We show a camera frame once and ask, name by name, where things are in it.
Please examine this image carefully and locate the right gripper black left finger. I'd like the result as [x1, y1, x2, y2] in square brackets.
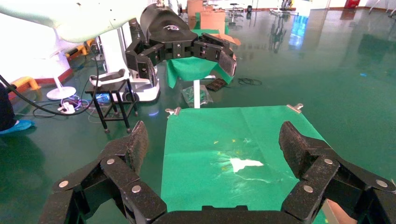
[38, 120, 168, 224]

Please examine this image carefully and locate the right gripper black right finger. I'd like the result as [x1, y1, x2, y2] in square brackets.
[279, 120, 396, 224]

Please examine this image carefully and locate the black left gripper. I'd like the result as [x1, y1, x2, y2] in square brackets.
[125, 3, 238, 82]

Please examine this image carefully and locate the white distant table leg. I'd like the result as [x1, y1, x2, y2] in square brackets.
[193, 79, 201, 109]

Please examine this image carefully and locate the black ribbed floor tray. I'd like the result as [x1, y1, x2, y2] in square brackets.
[205, 77, 228, 92]

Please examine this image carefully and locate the clear plastic bag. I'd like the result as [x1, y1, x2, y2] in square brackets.
[182, 84, 214, 108]

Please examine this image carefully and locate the large brown cardboard carton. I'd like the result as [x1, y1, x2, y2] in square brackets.
[186, 0, 205, 18]
[199, 11, 227, 35]

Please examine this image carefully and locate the white robot chassis with wheel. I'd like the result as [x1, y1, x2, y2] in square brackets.
[100, 26, 161, 103]

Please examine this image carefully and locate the silver binder clip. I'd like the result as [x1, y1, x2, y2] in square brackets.
[286, 103, 304, 114]
[164, 107, 182, 119]

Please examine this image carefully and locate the black metal stool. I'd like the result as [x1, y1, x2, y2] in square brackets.
[85, 78, 139, 134]

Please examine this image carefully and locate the white power strip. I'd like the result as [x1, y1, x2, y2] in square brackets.
[57, 102, 77, 115]

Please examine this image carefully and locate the white round floor stand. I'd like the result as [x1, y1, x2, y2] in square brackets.
[46, 28, 77, 101]

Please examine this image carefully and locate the blue shoe cover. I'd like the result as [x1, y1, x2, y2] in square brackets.
[0, 119, 35, 135]

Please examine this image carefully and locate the yellow floor barrier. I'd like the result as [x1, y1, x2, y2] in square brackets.
[7, 76, 42, 100]

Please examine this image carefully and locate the dark trouser leg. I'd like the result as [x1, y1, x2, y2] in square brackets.
[0, 83, 17, 132]

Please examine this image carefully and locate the black coiled floor cable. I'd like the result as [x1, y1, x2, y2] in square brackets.
[237, 77, 263, 87]

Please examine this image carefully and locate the thick black hanging cable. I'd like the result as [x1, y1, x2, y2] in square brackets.
[0, 38, 100, 117]

